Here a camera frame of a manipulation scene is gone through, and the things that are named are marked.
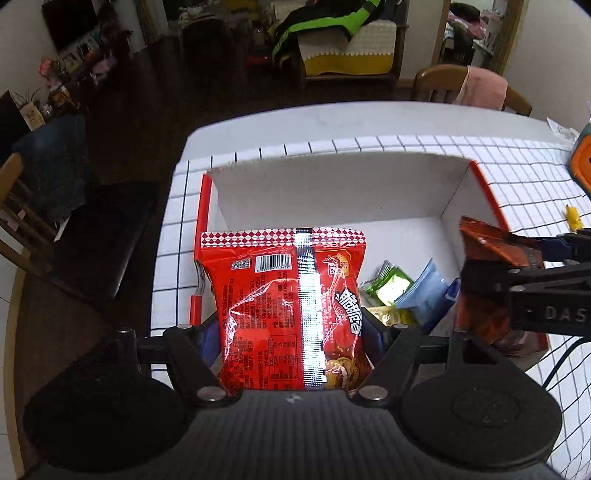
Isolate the wooden chair dark cushion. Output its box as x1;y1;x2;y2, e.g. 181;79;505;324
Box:
0;152;161;306

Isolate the white cardboard box red rim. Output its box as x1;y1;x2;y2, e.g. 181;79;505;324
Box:
191;152;551;370

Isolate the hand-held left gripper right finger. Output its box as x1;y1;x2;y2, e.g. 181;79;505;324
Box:
346;307;513;409

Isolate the pink cloth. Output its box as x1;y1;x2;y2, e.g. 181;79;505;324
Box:
459;66;509;110

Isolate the orange green tissue box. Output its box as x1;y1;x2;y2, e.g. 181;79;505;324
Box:
567;122;591;195

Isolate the white tissue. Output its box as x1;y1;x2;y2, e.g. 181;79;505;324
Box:
547;117;581;140

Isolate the armchair with cream yellow cover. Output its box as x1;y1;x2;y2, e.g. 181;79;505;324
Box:
295;21;403;87

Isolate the large red snack bag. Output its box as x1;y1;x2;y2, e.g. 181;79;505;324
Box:
199;226;375;393

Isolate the wooden framed mirror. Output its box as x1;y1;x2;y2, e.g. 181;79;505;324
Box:
431;0;528;78

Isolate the yellow cartoon jelly packet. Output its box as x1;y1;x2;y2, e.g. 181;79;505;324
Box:
368;305;419;330

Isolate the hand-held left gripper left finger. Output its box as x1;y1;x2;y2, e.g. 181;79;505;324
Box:
113;314;243;409

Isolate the black television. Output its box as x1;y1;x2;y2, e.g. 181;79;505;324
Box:
41;0;101;52

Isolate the white checked tablecloth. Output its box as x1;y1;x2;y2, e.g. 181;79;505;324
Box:
154;104;591;477

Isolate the dark blue cloth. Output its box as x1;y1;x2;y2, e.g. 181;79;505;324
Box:
13;115;89;223

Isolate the green snack packet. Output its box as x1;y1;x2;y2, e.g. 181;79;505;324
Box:
360;261;415;308

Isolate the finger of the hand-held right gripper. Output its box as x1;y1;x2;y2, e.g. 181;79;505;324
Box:
459;258;591;301
505;232;591;266

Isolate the green black jacket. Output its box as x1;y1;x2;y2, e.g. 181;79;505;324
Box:
271;0;385;68

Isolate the light blue snack packet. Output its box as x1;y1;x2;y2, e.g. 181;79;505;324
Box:
394;257;452;332

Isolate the brown foil snack packet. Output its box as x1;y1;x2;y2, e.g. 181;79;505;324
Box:
455;216;550;358

